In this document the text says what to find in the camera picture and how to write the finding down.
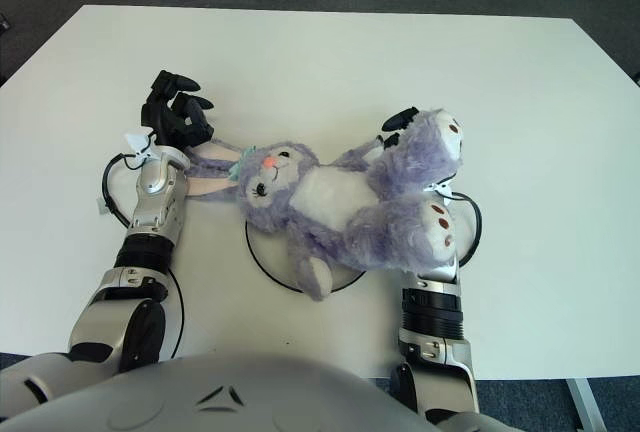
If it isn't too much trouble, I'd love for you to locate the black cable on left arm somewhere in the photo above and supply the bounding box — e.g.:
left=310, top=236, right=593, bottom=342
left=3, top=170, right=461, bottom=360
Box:
left=101, top=150, right=187, bottom=353

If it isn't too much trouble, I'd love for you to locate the grey table leg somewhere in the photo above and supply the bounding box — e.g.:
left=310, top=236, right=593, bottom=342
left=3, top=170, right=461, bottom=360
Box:
left=564, top=379, right=601, bottom=432

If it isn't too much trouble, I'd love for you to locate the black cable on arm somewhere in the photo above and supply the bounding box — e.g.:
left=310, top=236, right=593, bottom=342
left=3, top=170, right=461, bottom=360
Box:
left=101, top=150, right=187, bottom=353
left=447, top=191, right=484, bottom=268

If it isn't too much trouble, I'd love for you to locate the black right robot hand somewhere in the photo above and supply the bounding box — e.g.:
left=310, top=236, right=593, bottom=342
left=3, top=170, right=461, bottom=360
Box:
left=375, top=107, right=420, bottom=149

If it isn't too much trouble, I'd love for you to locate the grey robot torso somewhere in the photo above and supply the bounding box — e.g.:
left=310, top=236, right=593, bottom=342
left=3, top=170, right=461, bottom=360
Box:
left=0, top=351, right=436, bottom=432

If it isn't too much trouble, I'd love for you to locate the purple plush bunny doll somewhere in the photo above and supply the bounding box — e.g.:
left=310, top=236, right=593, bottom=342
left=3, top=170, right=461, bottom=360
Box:
left=184, top=107, right=466, bottom=303

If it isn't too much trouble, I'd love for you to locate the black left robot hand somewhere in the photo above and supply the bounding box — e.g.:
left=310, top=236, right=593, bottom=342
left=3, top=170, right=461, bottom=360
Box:
left=140, top=70, right=216, bottom=149

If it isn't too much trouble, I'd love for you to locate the white plate with black rim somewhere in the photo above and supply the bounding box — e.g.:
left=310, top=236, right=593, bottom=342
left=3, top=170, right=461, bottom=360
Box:
left=244, top=219, right=369, bottom=295

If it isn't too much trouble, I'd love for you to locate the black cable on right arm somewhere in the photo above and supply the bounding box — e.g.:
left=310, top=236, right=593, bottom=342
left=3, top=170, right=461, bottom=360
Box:
left=447, top=191, right=484, bottom=268

